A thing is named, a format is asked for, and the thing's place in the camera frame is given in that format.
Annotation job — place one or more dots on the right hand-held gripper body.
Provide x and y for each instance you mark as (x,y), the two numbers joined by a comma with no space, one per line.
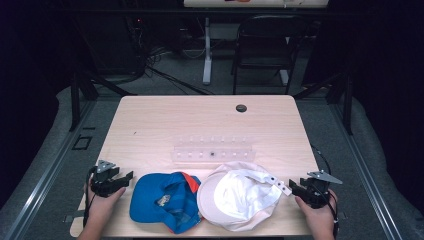
(315,195)

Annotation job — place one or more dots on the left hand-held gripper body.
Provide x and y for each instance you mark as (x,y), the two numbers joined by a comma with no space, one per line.
(101,185)

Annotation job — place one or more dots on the blue cap with orange trim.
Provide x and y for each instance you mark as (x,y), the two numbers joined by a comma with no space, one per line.
(150,203)

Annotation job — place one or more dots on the white cap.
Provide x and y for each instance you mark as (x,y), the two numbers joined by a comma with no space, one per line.
(240,196)

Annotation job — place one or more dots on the clear acrylic peg rack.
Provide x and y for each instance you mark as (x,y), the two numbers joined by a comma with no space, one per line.
(213,154)

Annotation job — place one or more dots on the person's left hand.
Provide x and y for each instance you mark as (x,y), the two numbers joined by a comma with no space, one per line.
(101,206)

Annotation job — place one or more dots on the person's right hand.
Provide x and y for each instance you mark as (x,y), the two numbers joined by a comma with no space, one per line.
(321,216)

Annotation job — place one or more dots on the grey tape strip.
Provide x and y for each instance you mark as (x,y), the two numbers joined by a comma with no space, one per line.
(71,218)
(342,215)

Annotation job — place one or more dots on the black metal stand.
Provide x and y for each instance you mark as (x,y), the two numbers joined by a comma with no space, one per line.
(75,106)
(347,110)

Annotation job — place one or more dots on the dark round table grommet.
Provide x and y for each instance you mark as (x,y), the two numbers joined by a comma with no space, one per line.
(241,108)

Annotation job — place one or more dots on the white desk leg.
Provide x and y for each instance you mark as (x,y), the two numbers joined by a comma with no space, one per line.
(207,60)
(284,76)

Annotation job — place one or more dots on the black folding chair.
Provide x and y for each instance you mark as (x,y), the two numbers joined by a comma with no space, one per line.
(266,63)

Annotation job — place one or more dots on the black equipment box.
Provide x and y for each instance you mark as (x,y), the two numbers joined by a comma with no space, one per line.
(116,46)

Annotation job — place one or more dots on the metal floor rail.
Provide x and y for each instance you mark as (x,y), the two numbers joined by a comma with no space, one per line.
(370,186)
(40,186)

